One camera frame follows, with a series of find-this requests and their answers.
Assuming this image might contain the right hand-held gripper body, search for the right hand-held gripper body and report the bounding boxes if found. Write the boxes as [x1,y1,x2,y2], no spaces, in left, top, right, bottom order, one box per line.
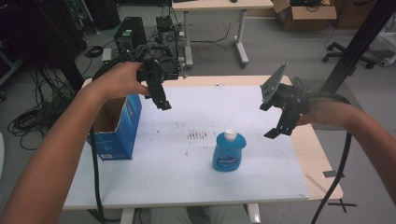
[259,62,312,126]

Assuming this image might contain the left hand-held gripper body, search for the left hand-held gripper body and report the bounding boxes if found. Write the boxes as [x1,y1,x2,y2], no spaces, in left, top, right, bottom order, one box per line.
[135,45,189,94]

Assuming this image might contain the blue cardboard box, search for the blue cardboard box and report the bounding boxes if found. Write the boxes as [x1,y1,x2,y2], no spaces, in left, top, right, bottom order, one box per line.
[87,93,143,161]

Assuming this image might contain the blue bottle with white cap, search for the blue bottle with white cap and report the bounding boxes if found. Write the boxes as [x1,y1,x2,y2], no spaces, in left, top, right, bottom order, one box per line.
[212,128,248,173]

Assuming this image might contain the person's right hand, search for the person's right hand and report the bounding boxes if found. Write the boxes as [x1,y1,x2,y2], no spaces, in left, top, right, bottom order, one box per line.
[297,96,347,129]

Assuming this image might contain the person's left hand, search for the person's left hand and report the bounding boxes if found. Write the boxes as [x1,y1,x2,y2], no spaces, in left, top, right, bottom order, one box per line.
[89,61,152,101]

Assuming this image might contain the grey open computer case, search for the grey open computer case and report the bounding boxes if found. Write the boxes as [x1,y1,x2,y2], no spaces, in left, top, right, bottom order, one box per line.
[155,15,179,59]

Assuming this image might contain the light wooden table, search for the light wooden table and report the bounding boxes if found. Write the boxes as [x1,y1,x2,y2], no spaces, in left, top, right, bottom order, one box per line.
[62,75,344,224]

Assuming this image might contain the black computer tower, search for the black computer tower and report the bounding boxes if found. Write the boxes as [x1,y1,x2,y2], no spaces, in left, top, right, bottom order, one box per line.
[113,16,148,62]

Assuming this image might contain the small grey power supply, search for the small grey power supply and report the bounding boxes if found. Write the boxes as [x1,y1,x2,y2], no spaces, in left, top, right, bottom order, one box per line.
[101,47,114,64]

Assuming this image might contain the black tape piece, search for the black tape piece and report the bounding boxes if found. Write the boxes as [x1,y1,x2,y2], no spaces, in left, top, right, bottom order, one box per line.
[322,170,346,179]

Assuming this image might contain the dark grey floor mat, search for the dark grey floor mat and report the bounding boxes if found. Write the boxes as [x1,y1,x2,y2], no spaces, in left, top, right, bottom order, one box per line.
[292,78,377,132]

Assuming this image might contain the beige tape strip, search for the beige tape strip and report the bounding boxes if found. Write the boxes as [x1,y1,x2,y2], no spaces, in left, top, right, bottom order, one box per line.
[304,173,330,196]

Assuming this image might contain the black office chair base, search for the black office chair base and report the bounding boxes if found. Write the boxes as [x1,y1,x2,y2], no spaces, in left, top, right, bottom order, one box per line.
[321,41,378,70]

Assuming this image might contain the white-legged wooden desk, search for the white-legged wooden desk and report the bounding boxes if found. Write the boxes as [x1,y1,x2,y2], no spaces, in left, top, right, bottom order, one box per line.
[171,0,275,69]

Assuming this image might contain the open brown cardboard box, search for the open brown cardboard box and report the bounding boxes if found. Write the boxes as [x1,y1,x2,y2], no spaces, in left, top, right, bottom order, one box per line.
[271,0,338,32]

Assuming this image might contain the white table mat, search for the white table mat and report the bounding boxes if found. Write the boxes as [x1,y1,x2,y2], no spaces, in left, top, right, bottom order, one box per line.
[64,85,310,210]

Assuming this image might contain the black tape cross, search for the black tape cross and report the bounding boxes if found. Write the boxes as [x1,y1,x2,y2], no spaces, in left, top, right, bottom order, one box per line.
[327,199,358,214]

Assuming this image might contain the closed brown cardboard box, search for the closed brown cardboard box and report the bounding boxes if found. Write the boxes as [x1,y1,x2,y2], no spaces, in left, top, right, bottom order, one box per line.
[330,0,379,31]

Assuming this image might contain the white device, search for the white device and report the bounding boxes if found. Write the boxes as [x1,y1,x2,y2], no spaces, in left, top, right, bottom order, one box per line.
[377,31,396,68]

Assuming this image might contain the dark curtain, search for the dark curtain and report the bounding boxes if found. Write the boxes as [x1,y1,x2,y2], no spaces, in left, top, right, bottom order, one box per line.
[0,0,88,92]

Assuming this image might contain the loose black floor cable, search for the loose black floor cable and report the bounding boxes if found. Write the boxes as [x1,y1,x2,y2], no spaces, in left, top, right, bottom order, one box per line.
[190,22,233,62]

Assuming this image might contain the coiled black cable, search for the coiled black cable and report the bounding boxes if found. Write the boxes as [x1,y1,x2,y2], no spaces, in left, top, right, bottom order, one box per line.
[83,45,105,59]

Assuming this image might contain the black metal stand post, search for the black metal stand post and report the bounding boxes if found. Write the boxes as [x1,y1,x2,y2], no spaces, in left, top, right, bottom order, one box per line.
[320,0,396,94]

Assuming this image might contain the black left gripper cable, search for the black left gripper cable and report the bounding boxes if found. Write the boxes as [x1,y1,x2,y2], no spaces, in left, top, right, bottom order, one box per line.
[89,53,141,224]

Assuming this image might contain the tangle of black floor cables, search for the tangle of black floor cables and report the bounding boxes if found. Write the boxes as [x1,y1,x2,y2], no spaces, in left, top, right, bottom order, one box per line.
[7,68,78,152]

